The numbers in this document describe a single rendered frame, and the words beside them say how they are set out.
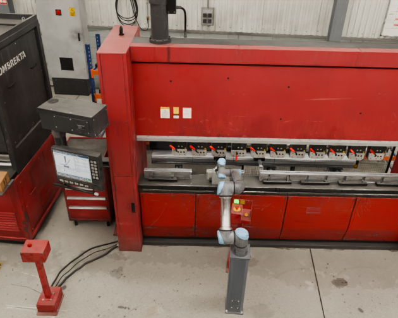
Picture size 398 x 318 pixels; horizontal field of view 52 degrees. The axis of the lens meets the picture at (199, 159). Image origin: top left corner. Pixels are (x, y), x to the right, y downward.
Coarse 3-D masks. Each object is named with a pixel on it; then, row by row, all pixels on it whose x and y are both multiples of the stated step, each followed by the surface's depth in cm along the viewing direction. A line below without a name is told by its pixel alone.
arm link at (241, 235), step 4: (236, 228) 347; (240, 228) 348; (236, 232) 343; (240, 232) 344; (244, 232) 345; (236, 236) 343; (240, 236) 341; (244, 236) 341; (248, 236) 348; (236, 240) 343; (240, 240) 343; (244, 240) 343; (236, 244) 348; (240, 244) 345; (244, 244) 346
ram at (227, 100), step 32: (160, 64) 359; (192, 64) 359; (224, 64) 361; (256, 64) 363; (160, 96) 376; (192, 96) 376; (224, 96) 376; (256, 96) 375; (288, 96) 375; (320, 96) 375; (352, 96) 375; (384, 96) 374; (160, 128) 395; (192, 128) 394; (224, 128) 394; (256, 128) 394; (288, 128) 394; (320, 128) 393; (352, 128) 393; (384, 128) 393
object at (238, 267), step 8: (232, 256) 351; (248, 256) 352; (232, 264) 356; (240, 264) 355; (232, 272) 361; (240, 272) 360; (232, 280) 367; (240, 280) 366; (232, 288) 373; (240, 288) 372; (232, 296) 379; (240, 296) 378; (232, 304) 385; (240, 304) 385; (232, 312) 391; (240, 312) 391
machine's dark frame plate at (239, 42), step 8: (136, 40) 362; (144, 40) 362; (176, 40) 364; (184, 40) 365; (192, 40) 366; (200, 40) 366; (208, 40) 367; (216, 40) 367; (224, 40) 368; (232, 40) 368; (240, 40) 369; (248, 40) 369; (256, 40) 370; (264, 40) 370; (272, 40) 371; (280, 40) 372; (288, 40) 372; (296, 40) 373; (368, 48) 358; (376, 48) 359; (384, 48) 359; (392, 48) 360
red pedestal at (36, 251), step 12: (36, 240) 359; (48, 240) 359; (24, 252) 346; (36, 252) 347; (48, 252) 359; (36, 264) 362; (48, 288) 382; (60, 288) 398; (48, 300) 386; (60, 300) 399; (48, 312) 388
